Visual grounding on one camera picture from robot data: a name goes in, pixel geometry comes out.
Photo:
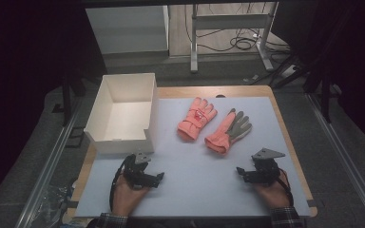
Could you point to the light blue table mat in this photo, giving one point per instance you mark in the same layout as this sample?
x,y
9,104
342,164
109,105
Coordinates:
x,y
199,183

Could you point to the white box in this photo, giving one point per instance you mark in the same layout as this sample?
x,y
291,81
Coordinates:
x,y
125,120

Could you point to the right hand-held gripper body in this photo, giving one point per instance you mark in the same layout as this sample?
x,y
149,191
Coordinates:
x,y
264,171

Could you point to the person's right hand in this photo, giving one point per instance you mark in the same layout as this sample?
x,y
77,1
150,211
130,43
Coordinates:
x,y
274,193

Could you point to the wooden table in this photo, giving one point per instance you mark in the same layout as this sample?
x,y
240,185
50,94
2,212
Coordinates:
x,y
187,91

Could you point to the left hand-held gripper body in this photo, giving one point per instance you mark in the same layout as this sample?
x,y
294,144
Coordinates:
x,y
139,172

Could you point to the clear plastic bag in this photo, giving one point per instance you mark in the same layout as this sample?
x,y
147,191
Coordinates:
x,y
55,202

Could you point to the pink glove with red label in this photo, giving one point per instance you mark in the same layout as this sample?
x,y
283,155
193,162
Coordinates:
x,y
195,118

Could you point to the person's left hand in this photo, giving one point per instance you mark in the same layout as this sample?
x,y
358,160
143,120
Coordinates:
x,y
125,198

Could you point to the pink glove with grey palm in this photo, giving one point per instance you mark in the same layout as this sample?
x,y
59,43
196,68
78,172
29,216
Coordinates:
x,y
225,136

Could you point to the white metal desk frame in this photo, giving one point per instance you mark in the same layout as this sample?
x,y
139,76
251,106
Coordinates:
x,y
231,21

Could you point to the white cabinet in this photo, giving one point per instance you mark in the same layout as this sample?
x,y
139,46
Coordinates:
x,y
126,30

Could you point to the white power adapter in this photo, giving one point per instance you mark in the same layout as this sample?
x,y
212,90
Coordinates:
x,y
288,71

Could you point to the aluminium rail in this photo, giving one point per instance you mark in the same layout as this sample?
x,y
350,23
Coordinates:
x,y
345,158
49,167

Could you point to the dark metal stand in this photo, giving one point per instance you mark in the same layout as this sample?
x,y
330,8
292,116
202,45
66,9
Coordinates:
x,y
324,95
66,101

